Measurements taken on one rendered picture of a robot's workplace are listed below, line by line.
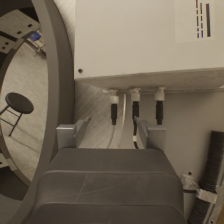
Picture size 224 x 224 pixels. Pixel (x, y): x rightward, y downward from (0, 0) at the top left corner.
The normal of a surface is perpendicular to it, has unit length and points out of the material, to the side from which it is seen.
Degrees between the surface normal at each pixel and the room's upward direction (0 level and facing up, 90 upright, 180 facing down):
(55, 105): 90
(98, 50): 90
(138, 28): 90
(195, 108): 90
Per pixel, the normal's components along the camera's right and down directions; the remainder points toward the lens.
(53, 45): -0.35, -0.01
